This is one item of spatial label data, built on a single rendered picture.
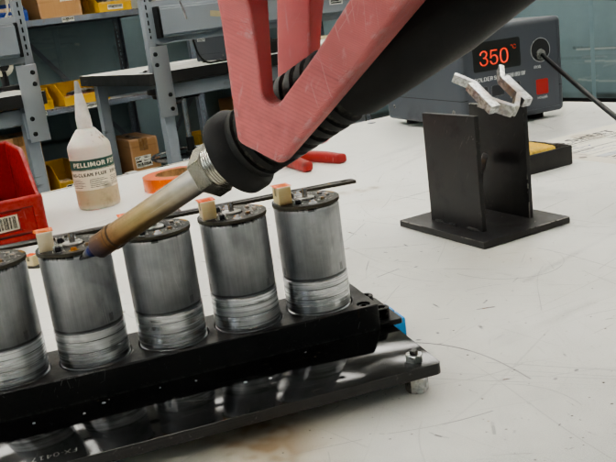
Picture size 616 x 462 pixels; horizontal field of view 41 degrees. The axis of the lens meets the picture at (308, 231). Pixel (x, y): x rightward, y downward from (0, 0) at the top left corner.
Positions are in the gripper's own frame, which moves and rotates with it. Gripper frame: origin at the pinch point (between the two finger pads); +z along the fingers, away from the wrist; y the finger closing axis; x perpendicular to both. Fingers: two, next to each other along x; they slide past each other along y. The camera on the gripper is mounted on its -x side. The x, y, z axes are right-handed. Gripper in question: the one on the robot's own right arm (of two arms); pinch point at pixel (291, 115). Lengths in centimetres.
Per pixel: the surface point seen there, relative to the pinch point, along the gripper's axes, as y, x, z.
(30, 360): 1.4, -5.6, 11.4
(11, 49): -165, -162, 84
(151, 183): -33.8, -24.2, 23.7
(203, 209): -3.7, -3.6, 6.0
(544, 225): -23.6, 5.9, 8.2
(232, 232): -3.7, -2.3, 6.2
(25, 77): -169, -158, 92
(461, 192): -22.9, 1.3, 8.3
